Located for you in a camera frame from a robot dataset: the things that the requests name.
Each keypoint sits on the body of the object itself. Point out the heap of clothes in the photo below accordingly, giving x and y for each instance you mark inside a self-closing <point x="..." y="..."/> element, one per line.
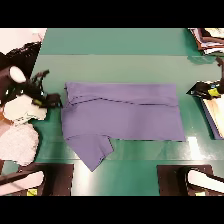
<point x="210" y="40"/>

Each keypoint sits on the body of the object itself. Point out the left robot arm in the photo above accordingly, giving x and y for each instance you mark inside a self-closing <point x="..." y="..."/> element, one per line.
<point x="20" y="181"/>

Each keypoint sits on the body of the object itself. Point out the white fleecy garment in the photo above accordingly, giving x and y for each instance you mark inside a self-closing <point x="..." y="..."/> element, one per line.
<point x="18" y="145"/>

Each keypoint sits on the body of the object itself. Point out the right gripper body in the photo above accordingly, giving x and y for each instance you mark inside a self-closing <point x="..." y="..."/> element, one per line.
<point x="200" y="90"/>

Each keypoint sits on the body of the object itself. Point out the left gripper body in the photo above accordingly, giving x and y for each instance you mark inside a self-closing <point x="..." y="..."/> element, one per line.
<point x="52" y="100"/>

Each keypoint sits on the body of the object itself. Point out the blue T-shirt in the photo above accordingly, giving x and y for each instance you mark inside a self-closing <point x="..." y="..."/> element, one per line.
<point x="126" y="116"/>

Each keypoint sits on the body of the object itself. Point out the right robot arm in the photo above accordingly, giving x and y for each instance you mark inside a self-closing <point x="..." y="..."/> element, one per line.
<point x="203" y="181"/>

